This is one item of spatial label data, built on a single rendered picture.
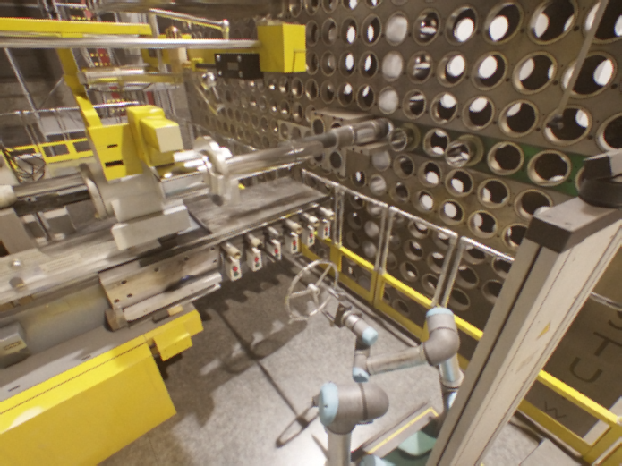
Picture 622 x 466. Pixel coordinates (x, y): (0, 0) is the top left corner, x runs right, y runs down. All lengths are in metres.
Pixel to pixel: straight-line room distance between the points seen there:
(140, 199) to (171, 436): 1.44
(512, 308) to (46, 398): 1.99
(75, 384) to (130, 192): 1.01
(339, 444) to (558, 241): 0.94
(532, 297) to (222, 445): 1.94
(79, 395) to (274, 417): 1.08
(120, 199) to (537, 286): 1.82
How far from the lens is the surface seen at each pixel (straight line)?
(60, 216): 2.48
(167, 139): 1.41
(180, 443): 2.34
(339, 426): 1.16
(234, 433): 2.28
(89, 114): 1.88
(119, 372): 2.00
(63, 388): 2.08
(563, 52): 2.64
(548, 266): 0.65
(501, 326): 0.76
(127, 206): 1.94
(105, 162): 1.78
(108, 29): 1.84
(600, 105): 2.60
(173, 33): 1.58
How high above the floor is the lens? 2.02
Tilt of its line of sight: 31 degrees down
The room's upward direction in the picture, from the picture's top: straight up
